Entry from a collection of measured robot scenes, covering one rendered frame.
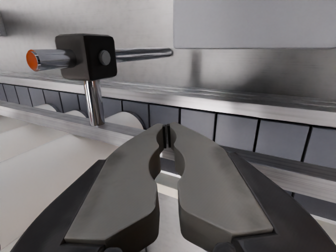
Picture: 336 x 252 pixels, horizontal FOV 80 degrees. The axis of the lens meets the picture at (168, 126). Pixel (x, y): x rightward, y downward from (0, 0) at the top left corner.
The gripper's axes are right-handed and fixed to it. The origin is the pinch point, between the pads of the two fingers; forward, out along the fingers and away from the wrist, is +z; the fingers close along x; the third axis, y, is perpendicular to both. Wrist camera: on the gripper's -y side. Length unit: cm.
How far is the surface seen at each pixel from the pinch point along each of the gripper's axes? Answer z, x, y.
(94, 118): 2.9, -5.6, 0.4
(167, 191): 4.0, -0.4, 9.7
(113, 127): 2.4, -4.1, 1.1
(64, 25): 23.8, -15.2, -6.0
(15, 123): 11.6, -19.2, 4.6
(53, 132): 9.2, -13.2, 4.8
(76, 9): 22.4, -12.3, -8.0
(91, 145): 3.4, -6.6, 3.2
